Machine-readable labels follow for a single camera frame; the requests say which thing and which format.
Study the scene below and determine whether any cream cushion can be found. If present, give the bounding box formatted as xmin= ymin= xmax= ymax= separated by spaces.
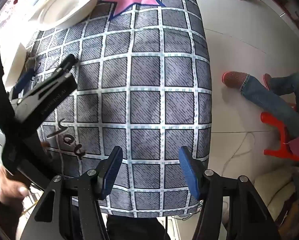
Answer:
xmin=254 ymin=166 xmax=299 ymax=220

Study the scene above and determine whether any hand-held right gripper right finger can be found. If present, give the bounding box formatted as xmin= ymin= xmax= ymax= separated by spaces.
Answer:
xmin=178 ymin=146 xmax=281 ymax=240

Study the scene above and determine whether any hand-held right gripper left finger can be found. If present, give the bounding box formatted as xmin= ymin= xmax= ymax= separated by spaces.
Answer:
xmin=19 ymin=146 xmax=123 ymax=240

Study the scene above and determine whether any person's left forearm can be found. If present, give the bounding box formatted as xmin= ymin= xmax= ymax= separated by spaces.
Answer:
xmin=0 ymin=184 xmax=23 ymax=240

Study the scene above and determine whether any white bowl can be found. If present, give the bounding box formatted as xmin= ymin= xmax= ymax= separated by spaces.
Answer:
xmin=27 ymin=0 xmax=103 ymax=30
xmin=3 ymin=42 xmax=28 ymax=87

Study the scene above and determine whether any person's left hand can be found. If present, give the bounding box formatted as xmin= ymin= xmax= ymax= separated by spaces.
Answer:
xmin=0 ymin=166 xmax=30 ymax=207

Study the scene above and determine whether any red plastic stool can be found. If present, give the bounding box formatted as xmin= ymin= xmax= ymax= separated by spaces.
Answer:
xmin=261 ymin=102 xmax=299 ymax=163

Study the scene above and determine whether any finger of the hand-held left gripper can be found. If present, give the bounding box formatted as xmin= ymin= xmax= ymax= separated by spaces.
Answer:
xmin=49 ymin=54 xmax=78 ymax=83
xmin=13 ymin=69 xmax=37 ymax=96

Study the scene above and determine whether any checkered star tablecloth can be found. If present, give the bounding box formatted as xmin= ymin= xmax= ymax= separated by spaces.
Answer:
xmin=14 ymin=0 xmax=213 ymax=218

